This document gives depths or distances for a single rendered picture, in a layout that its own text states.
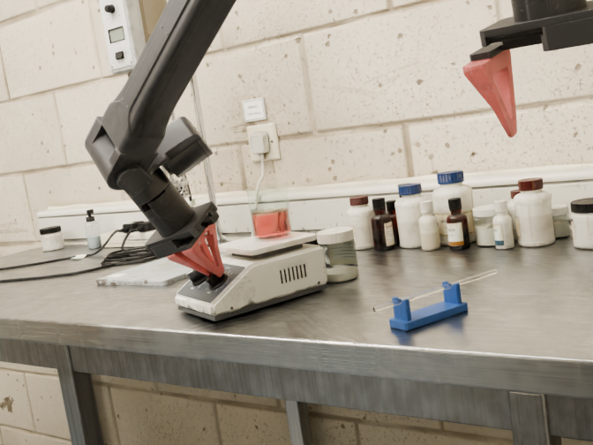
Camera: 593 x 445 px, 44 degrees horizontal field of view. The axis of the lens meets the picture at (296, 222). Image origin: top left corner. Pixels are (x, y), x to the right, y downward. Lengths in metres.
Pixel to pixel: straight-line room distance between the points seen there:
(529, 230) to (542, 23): 0.68
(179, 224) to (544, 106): 0.73
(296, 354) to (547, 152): 0.71
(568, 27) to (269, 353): 0.53
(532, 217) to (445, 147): 0.31
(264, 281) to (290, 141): 0.68
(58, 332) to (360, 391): 0.54
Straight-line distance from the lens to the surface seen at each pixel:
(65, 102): 2.26
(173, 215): 1.01
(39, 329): 1.31
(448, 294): 0.94
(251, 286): 1.06
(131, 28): 1.47
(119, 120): 0.91
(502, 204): 1.27
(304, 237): 1.11
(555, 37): 0.63
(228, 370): 1.05
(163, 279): 1.39
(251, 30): 1.75
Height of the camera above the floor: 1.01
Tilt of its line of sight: 8 degrees down
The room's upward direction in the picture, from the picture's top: 8 degrees counter-clockwise
